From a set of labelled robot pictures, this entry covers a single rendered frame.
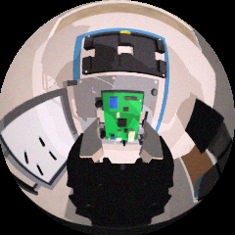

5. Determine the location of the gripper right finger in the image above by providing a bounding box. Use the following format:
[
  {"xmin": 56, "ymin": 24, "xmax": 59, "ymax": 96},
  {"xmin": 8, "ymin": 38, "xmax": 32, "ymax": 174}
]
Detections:
[{"xmin": 139, "ymin": 119, "xmax": 174, "ymax": 188}]

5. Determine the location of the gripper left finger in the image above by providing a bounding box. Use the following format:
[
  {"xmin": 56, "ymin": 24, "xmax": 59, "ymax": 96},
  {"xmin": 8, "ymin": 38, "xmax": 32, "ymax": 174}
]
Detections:
[{"xmin": 67, "ymin": 117, "xmax": 104, "ymax": 188}]

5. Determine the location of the green circuit board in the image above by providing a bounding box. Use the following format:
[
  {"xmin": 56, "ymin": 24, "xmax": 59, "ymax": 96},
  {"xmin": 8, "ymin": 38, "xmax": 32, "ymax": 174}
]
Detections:
[{"xmin": 103, "ymin": 92, "xmax": 143, "ymax": 141}]

